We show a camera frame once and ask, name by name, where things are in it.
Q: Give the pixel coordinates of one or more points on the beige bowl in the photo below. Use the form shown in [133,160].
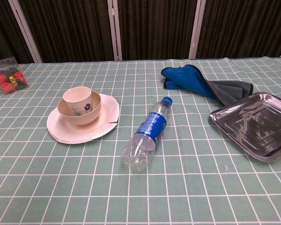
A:
[85,119]

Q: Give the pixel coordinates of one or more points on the dark ribbed partition panel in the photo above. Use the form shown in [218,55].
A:
[70,30]
[2,30]
[154,30]
[243,28]

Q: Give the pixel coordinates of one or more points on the small white flower-print cup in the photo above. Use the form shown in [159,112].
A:
[74,103]

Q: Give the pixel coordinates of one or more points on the clear plastic box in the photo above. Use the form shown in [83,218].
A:
[4,64]

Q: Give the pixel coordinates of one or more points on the white paper plate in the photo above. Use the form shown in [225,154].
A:
[72,133]

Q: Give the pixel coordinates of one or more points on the blue and grey microfibre cloth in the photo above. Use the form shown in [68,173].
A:
[189,79]

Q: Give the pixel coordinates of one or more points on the clear plastic bottle blue label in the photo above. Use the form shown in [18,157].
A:
[152,124]

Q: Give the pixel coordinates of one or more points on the square stainless steel tray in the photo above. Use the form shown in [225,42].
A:
[255,126]

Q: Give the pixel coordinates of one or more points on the green checked tablecloth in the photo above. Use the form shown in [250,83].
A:
[140,192]

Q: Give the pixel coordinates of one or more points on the red ball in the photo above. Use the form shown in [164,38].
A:
[1,78]
[7,86]
[18,75]

